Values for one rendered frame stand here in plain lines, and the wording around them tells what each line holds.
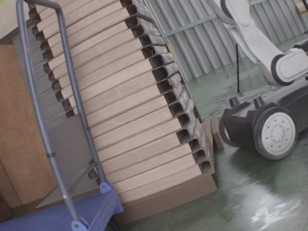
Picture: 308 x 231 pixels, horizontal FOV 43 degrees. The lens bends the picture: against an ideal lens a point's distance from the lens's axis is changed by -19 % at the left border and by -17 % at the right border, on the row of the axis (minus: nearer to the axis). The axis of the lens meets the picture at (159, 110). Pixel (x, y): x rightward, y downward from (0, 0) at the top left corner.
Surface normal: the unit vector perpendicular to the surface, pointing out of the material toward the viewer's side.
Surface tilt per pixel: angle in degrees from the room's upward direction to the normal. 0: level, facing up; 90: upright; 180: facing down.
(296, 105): 90
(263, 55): 90
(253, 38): 115
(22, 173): 90
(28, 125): 90
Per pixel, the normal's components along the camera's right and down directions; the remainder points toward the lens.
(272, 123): 0.14, 0.02
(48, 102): -0.10, 0.13
